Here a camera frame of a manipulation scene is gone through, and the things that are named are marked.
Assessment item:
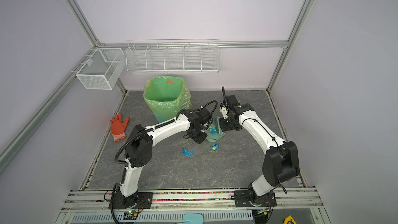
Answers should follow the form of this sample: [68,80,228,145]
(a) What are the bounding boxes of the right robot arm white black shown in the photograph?
[219,95,300,200]

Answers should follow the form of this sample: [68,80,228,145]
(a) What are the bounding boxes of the blue paper scrap front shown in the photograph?
[182,148,194,157]

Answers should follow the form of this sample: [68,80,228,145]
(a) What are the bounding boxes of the white mesh box basket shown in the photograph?
[76,48,125,90]

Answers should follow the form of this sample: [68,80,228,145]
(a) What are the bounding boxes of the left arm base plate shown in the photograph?
[108,191,153,210]

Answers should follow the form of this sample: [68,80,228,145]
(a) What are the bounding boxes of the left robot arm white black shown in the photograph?
[114,108,212,198]

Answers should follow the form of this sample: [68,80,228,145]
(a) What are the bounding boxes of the red rubber glove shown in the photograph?
[110,113,130,142]

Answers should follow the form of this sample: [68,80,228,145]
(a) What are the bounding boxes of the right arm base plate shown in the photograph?
[231,189,277,207]

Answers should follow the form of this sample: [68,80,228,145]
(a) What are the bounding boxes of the yellow-green plastic bin liner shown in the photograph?
[142,75,192,120]

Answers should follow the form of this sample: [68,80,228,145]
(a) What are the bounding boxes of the green trash bin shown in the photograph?
[143,76,187,123]

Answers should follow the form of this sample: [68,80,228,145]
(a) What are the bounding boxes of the yellow black tape measure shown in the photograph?
[284,216,296,224]

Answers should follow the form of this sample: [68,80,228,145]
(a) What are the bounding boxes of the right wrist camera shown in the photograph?
[219,106,228,119]

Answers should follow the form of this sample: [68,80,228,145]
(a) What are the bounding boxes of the white wire shelf basket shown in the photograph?
[125,39,220,73]

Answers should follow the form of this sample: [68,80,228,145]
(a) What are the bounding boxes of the light blue object front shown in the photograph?
[183,213,204,224]

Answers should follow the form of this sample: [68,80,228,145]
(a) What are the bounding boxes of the mint green dustpan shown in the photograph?
[205,116,225,143]

